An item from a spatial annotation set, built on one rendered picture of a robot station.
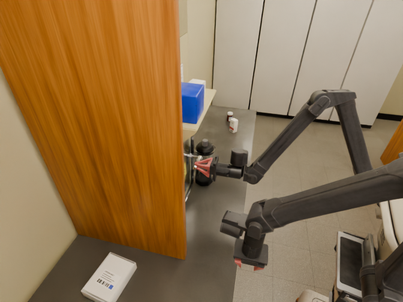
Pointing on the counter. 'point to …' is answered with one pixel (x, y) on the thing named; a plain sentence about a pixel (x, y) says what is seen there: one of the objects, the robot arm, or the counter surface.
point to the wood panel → (104, 112)
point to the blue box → (192, 102)
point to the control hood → (189, 130)
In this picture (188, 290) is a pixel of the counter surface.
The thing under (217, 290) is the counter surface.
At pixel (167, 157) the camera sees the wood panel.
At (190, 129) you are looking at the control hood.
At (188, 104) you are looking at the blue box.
